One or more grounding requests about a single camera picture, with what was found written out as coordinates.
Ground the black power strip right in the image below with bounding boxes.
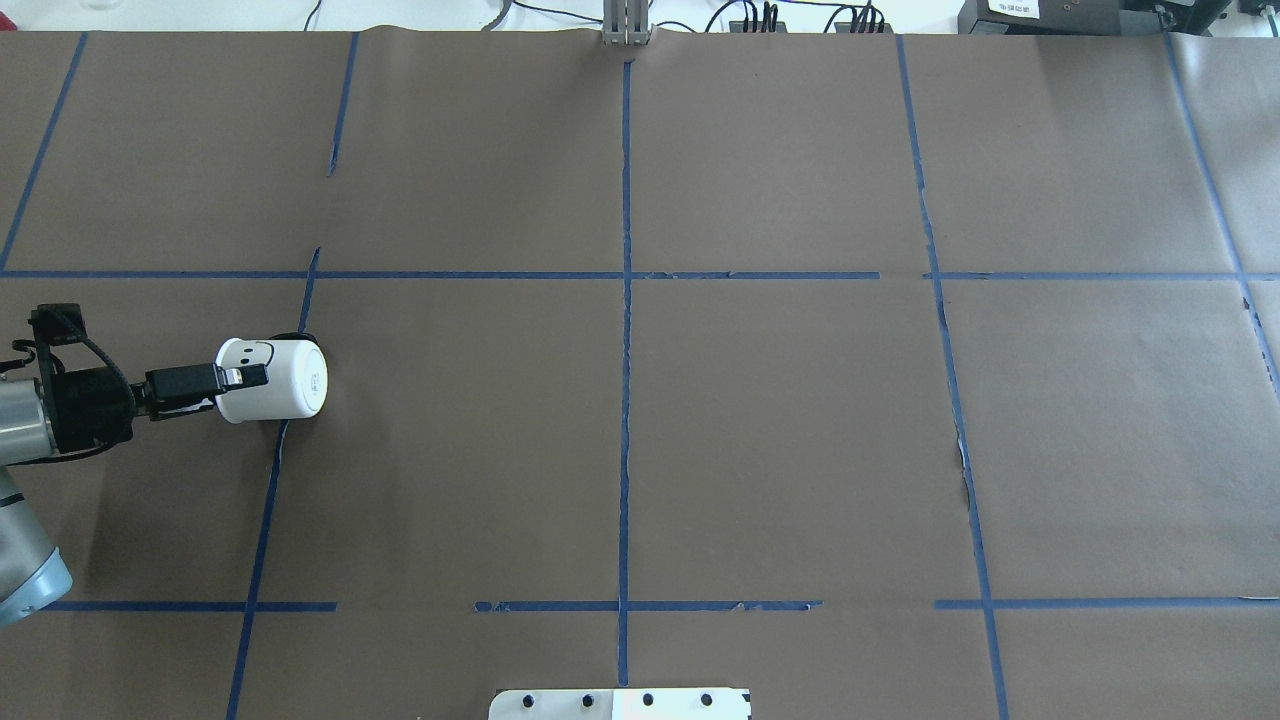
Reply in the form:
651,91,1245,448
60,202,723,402
823,1,893,35

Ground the blue tape strip lengthwise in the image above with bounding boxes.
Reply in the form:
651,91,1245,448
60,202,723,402
893,35,1011,719

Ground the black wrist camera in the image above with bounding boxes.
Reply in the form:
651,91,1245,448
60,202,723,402
28,304,87,375

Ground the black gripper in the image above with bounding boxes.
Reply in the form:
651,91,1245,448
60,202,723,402
42,364,269,451

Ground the black power strip left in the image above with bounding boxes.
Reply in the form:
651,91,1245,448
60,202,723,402
718,1,787,35

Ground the brown paper table cover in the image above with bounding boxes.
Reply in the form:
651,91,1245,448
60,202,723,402
3,27,1277,719

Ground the blue tape strip crosswise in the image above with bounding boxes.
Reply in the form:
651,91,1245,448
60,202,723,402
933,596,1279,611

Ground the black box with label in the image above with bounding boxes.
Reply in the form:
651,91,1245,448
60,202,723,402
956,1,1231,37

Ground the white smiley face mug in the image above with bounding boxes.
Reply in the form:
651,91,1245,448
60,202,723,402
214,333,329,424

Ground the black power strip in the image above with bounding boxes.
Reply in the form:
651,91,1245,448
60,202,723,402
718,1,787,35
823,1,893,35

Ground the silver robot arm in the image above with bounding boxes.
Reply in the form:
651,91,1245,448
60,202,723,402
1,363,269,625

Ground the grey aluminium frame post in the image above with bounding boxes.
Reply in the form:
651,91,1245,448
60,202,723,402
602,0,653,47

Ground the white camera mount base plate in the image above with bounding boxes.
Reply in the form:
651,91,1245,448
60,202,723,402
488,687,753,719

